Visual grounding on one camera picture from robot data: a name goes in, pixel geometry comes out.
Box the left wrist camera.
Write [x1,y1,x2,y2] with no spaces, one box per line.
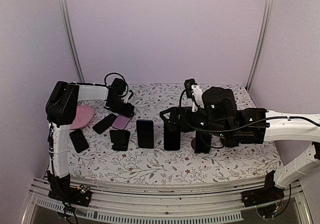
[122,90,133,103]

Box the pink round dish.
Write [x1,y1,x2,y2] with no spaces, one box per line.
[70,105,94,130]

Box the blue phone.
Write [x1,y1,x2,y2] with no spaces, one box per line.
[136,120,155,149]
[163,127,181,151]

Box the right aluminium frame post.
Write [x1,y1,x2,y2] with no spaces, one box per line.
[245,0,273,93]

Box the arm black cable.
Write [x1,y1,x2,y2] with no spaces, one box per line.
[178,89,320,150]
[103,72,128,87]

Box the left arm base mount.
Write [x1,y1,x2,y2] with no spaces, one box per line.
[47,171,92,207]

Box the floral table mat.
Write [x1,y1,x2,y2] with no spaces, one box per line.
[67,84,282,185]

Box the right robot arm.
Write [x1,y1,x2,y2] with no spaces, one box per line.
[159,85,320,202]

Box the teal phone dark screen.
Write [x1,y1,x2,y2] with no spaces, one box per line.
[194,131,212,154]

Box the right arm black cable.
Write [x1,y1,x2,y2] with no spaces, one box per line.
[178,89,320,150]

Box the dark round base stand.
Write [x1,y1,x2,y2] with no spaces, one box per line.
[191,138,196,149]

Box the pink phone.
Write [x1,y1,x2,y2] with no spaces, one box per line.
[111,115,131,130]

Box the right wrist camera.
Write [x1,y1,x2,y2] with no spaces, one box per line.
[184,78,202,112]

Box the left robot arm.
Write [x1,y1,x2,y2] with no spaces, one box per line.
[45,72,134,179]

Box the black folding phone stand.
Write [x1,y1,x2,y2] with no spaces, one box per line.
[109,130,130,151]

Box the black phone on left stand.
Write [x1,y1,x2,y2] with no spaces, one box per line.
[69,129,89,153]

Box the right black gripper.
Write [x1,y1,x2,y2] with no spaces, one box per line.
[160,105,230,139]

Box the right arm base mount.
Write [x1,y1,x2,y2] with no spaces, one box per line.
[241,171,292,220]

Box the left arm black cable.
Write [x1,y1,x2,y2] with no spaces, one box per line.
[103,72,128,87]

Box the black phone face down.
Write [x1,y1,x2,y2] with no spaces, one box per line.
[92,113,117,134]

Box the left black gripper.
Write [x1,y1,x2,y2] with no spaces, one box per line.
[108,97,135,118]

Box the aluminium frame post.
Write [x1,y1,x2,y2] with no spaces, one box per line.
[245,0,273,93]
[59,0,85,82]

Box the left aluminium frame post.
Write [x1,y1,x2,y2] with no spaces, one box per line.
[59,0,85,82]

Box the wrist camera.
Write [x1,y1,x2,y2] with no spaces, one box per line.
[184,78,202,112]
[122,90,133,103]

